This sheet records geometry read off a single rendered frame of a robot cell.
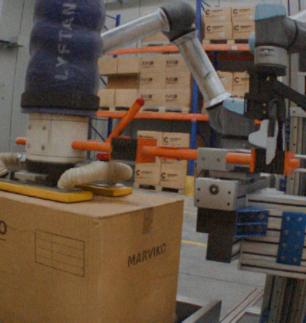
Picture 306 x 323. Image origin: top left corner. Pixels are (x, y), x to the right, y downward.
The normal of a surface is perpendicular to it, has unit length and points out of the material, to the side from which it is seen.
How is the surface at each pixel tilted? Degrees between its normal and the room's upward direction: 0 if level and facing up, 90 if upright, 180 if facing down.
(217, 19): 93
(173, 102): 90
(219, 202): 90
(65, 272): 90
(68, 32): 70
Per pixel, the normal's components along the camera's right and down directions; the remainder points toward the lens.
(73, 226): -0.48, 0.02
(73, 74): 0.40, -0.12
